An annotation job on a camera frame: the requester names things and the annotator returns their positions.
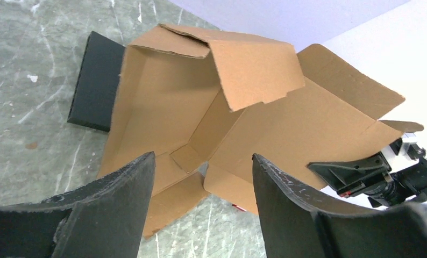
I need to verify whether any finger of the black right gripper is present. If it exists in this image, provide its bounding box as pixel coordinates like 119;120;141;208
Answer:
307;154;392;198

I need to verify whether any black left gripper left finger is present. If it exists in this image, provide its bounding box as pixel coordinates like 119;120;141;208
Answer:
0;152;155;257

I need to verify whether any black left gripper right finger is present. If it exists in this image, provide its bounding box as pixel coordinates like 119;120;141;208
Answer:
252;154;427;257

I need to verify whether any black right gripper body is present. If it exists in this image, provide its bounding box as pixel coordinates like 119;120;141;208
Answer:
366;157;427;208

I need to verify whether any brown cardboard box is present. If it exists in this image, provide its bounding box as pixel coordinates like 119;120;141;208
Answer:
98;24;424;238

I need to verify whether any red white staples box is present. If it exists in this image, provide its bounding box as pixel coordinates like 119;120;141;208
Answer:
231;204;247;212

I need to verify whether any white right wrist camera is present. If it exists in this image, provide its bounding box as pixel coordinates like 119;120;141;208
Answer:
381;133;427;173

